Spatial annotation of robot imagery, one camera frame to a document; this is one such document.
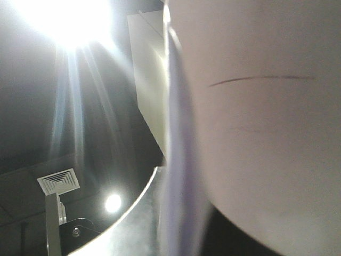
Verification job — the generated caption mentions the round ceiling spot light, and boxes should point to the round ceiling spot light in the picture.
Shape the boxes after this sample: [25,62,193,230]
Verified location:
[104,193,122,214]

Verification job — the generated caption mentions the white paper stack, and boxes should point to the white paper stack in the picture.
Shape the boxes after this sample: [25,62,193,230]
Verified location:
[161,1,340,255]

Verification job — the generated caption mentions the square ceiling air vent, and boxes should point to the square ceiling air vent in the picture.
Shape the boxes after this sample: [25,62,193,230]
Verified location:
[37,168,80,196]

